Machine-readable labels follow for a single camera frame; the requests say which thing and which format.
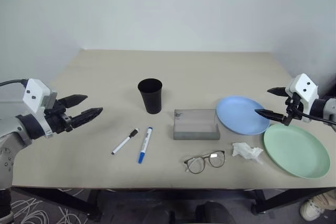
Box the green plate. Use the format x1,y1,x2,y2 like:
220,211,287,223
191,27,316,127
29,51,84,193
263,124,331,180

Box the blue plate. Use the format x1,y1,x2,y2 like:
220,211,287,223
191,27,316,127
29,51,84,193
215,95,271,136

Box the black-capped white marker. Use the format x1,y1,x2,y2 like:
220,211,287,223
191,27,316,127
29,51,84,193
110,128,140,156

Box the blue-capped white marker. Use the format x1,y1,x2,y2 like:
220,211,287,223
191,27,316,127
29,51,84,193
138,126,154,164

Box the white floor cables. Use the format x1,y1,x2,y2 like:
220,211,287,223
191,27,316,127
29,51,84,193
9,188,89,224

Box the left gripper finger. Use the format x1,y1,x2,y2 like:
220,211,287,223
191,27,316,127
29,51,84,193
70,107,104,129
64,94,88,109

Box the thin-framed eyeglasses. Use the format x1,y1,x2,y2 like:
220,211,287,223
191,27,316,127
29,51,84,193
183,150,227,175

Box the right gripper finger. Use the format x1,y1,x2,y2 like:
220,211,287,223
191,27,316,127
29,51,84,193
254,108,286,123
267,86,287,97

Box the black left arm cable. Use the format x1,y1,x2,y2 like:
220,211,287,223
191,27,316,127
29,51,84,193
0,79,28,87

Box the beige sneaker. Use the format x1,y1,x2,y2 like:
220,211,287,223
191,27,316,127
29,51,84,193
300,189,336,222

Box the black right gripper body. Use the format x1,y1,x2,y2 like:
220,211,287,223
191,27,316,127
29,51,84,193
282,91,303,126

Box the crumpled white tissue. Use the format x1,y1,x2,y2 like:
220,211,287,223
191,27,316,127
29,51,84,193
231,142,264,165

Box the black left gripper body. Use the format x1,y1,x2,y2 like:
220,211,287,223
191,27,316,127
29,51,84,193
43,99,74,135

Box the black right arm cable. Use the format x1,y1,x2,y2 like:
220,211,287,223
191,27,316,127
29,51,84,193
298,111,336,125

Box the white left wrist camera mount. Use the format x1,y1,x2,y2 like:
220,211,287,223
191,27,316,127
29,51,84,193
22,78,58,112

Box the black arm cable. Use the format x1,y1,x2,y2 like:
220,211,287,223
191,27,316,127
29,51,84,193
0,79,28,87
298,111,336,125

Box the black plastic cup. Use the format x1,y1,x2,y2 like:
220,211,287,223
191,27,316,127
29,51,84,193
137,78,163,115

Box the black table frame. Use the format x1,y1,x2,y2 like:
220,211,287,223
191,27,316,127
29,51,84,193
11,186,336,222

